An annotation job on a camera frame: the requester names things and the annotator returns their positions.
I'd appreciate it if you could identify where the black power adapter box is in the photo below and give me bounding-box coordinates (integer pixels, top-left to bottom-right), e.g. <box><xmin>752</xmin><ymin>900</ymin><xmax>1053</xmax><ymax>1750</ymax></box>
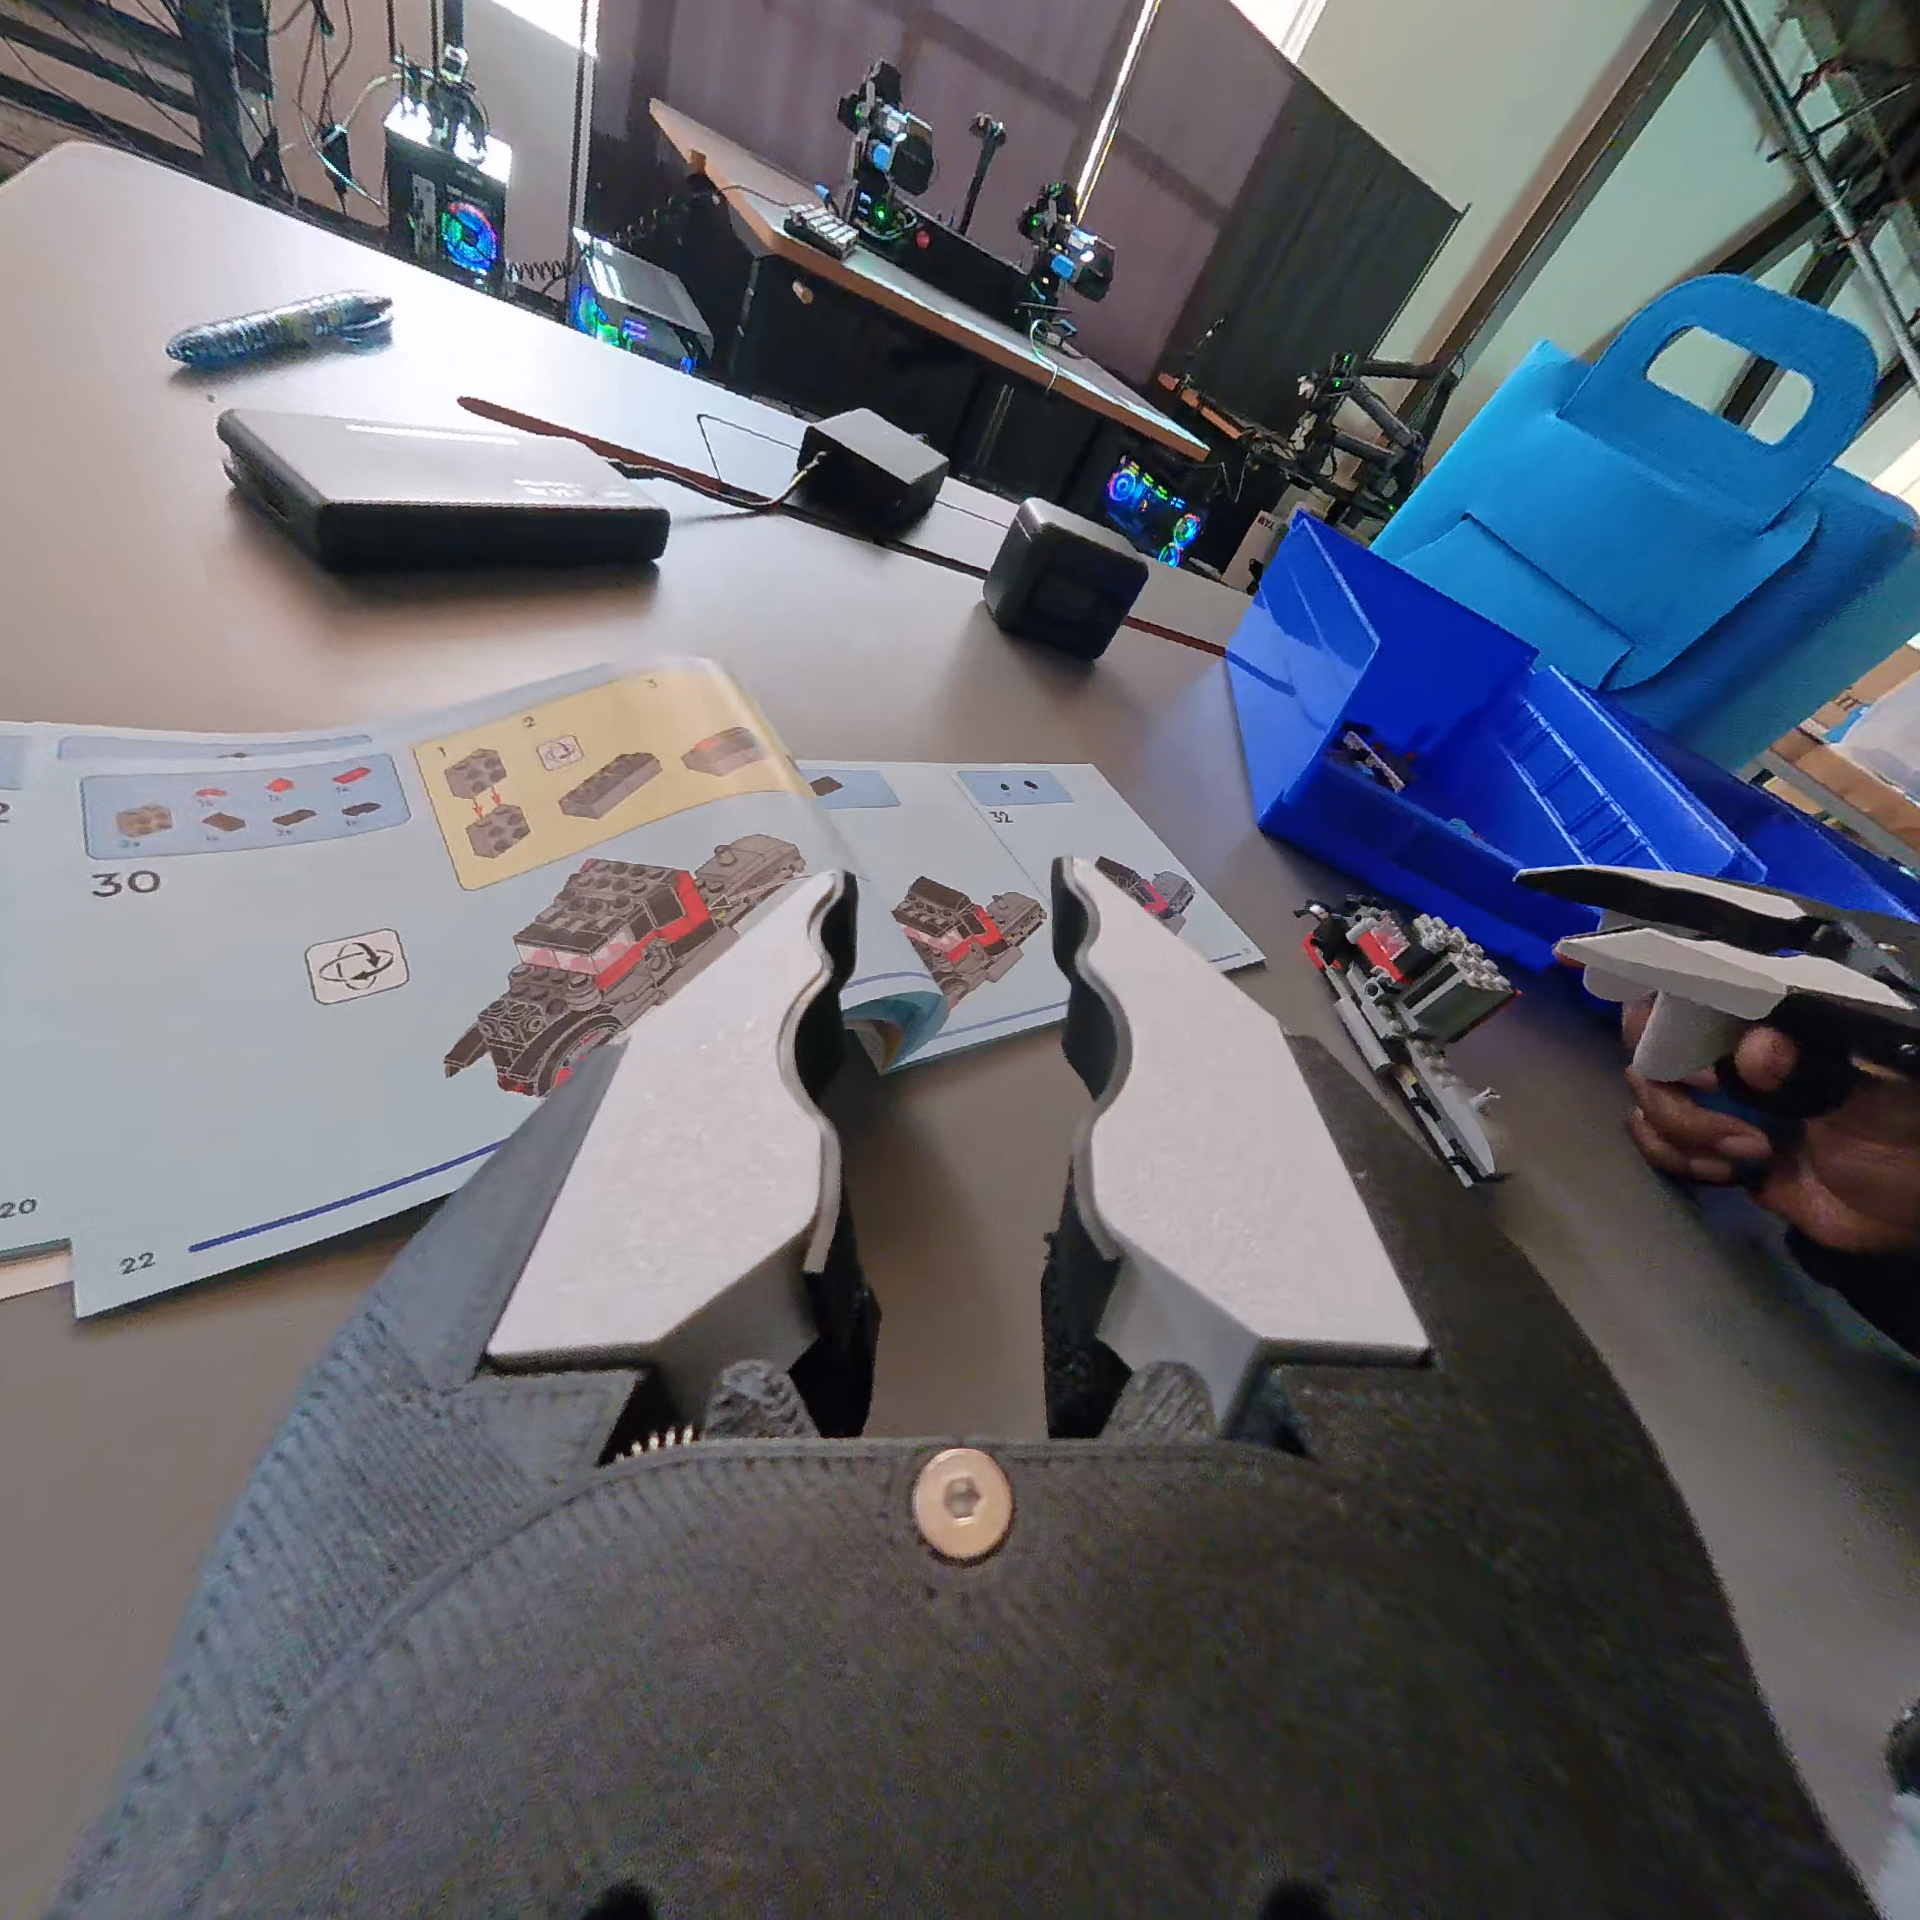
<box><xmin>794</xmin><ymin>408</ymin><xmax>950</xmax><ymax>529</ymax></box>

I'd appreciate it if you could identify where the blue pen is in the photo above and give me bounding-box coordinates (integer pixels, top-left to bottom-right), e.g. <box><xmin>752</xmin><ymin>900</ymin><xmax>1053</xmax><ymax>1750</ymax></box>
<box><xmin>165</xmin><ymin>291</ymin><xmax>396</xmax><ymax>366</ymax></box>

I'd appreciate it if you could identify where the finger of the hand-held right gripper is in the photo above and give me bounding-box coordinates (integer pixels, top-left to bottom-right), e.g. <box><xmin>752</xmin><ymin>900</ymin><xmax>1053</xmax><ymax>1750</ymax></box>
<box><xmin>1515</xmin><ymin>863</ymin><xmax>1862</xmax><ymax>964</ymax></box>
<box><xmin>1551</xmin><ymin>922</ymin><xmax>1920</xmax><ymax>1039</ymax></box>

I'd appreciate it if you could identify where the grey desk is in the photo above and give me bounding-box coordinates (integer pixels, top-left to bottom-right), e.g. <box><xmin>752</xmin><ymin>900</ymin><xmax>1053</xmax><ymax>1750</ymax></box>
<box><xmin>0</xmin><ymin>139</ymin><xmax>1920</xmax><ymax>1920</ymax></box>

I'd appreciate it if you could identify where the black silver power bank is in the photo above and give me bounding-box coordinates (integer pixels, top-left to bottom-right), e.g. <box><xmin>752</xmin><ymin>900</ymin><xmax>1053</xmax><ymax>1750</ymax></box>
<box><xmin>216</xmin><ymin>404</ymin><xmax>673</xmax><ymax>571</ymax></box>

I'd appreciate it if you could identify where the black cube power station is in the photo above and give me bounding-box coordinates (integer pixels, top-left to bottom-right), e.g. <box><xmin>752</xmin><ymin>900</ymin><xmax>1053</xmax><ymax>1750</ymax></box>
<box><xmin>983</xmin><ymin>498</ymin><xmax>1151</xmax><ymax>657</ymax></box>

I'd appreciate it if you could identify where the grey black toy brick truck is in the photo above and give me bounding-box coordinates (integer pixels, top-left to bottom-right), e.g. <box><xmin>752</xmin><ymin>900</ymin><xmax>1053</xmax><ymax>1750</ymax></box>
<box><xmin>1295</xmin><ymin>898</ymin><xmax>1521</xmax><ymax>1188</ymax></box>

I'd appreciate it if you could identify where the large blue plastic bin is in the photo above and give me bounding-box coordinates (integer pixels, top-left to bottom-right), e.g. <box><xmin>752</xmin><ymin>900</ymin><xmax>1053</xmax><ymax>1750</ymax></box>
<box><xmin>1226</xmin><ymin>510</ymin><xmax>1774</xmax><ymax>976</ymax></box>

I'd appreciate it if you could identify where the blue felt bag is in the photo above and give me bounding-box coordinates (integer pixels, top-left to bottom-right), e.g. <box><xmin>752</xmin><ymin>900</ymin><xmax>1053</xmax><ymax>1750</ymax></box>
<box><xmin>1372</xmin><ymin>275</ymin><xmax>1920</xmax><ymax>773</ymax></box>

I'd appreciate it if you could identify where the black power cable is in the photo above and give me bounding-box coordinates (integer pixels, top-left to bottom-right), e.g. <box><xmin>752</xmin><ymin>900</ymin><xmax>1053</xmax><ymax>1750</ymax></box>
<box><xmin>599</xmin><ymin>440</ymin><xmax>822</xmax><ymax>519</ymax></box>

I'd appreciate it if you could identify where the person's right forearm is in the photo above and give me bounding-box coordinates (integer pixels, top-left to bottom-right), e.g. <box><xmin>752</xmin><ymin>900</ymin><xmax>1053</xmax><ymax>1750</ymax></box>
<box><xmin>1787</xmin><ymin>1230</ymin><xmax>1920</xmax><ymax>1353</ymax></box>

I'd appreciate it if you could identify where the black cabinet work table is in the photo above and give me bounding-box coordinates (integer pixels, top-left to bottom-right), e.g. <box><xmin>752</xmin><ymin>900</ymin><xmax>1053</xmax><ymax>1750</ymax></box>
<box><xmin>645</xmin><ymin>99</ymin><xmax>1213</xmax><ymax>469</ymax></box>

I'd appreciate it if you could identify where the person's right hand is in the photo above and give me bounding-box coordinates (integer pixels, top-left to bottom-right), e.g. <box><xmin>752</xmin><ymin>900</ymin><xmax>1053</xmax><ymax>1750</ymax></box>
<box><xmin>1619</xmin><ymin>1002</ymin><xmax>1920</xmax><ymax>1260</ymax></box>

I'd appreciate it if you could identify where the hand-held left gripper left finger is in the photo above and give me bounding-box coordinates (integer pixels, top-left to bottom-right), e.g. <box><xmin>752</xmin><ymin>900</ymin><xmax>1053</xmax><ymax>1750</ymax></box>
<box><xmin>482</xmin><ymin>869</ymin><xmax>877</xmax><ymax>1376</ymax></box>

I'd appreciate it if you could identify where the black metal rig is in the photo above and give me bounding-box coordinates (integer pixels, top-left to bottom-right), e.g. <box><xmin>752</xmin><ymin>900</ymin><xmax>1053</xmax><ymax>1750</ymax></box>
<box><xmin>1163</xmin><ymin>351</ymin><xmax>1449</xmax><ymax>526</ymax></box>

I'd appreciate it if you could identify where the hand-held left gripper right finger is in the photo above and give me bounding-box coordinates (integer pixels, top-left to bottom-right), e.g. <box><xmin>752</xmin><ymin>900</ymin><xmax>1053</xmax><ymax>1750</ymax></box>
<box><xmin>1042</xmin><ymin>858</ymin><xmax>1432</xmax><ymax>1436</ymax></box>

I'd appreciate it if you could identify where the computer tower with glowing fans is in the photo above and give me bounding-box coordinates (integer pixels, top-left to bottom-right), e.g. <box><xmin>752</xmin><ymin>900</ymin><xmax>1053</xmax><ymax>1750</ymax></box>
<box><xmin>380</xmin><ymin>120</ymin><xmax>518</xmax><ymax>287</ymax></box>
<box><xmin>572</xmin><ymin>233</ymin><xmax>714</xmax><ymax>370</ymax></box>
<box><xmin>1106</xmin><ymin>456</ymin><xmax>1207</xmax><ymax>569</ymax></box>

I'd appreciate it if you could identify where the pile of mixed toy bricks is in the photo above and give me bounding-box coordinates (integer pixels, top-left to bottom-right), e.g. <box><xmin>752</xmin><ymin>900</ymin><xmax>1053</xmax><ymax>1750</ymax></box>
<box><xmin>1326</xmin><ymin>729</ymin><xmax>1479</xmax><ymax>842</ymax></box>

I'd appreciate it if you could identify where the brick instruction booklet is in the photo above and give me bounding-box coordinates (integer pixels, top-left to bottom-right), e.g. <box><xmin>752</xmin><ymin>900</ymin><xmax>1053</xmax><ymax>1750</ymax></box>
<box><xmin>0</xmin><ymin>659</ymin><xmax>1271</xmax><ymax>1323</ymax></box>

